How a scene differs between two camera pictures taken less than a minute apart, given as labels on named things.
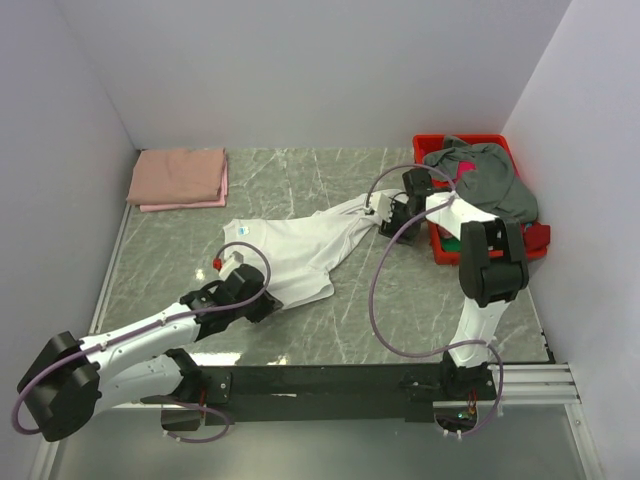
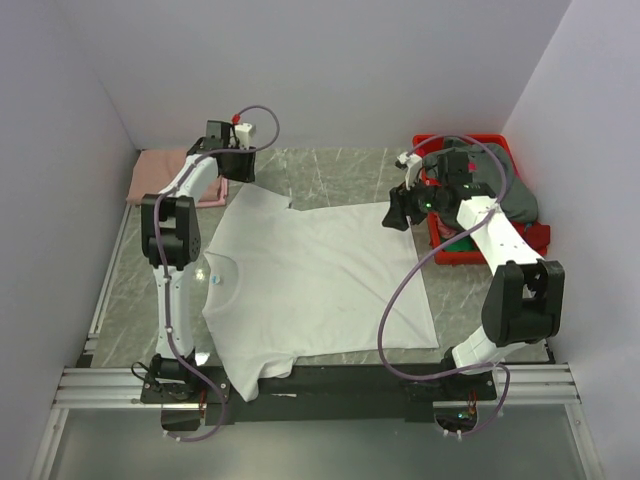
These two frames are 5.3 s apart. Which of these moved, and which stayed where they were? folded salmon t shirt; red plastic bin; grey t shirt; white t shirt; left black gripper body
Moved: white t shirt; left black gripper body
Stayed: folded salmon t shirt; red plastic bin; grey t shirt
